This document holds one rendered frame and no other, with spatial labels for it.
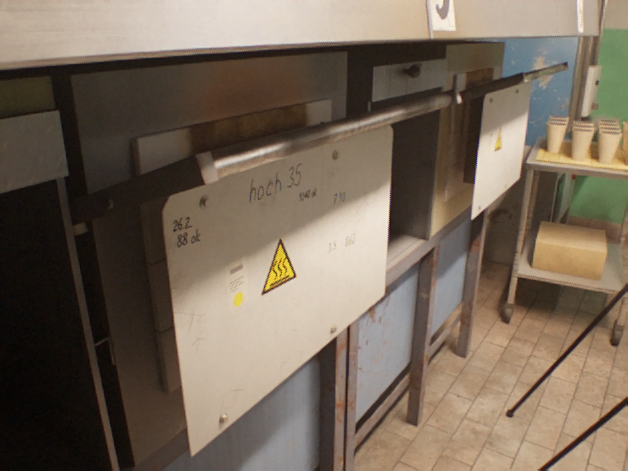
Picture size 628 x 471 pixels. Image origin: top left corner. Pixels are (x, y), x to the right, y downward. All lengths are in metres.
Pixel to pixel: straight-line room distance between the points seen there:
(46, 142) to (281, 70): 0.47
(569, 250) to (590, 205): 1.64
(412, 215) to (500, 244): 2.08
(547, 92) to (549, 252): 1.03
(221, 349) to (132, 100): 0.37
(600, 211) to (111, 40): 4.43
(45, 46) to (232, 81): 0.59
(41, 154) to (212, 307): 0.29
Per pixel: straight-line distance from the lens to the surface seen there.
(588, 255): 3.05
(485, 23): 1.00
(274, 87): 0.98
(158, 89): 0.79
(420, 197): 1.76
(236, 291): 0.79
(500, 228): 3.78
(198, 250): 0.71
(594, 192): 4.62
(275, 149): 0.61
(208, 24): 0.42
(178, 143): 0.81
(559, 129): 2.96
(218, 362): 0.81
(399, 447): 2.23
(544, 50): 3.54
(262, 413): 1.33
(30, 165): 0.67
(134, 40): 0.37
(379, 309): 1.73
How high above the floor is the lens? 1.52
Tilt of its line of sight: 22 degrees down
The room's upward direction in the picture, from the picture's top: straight up
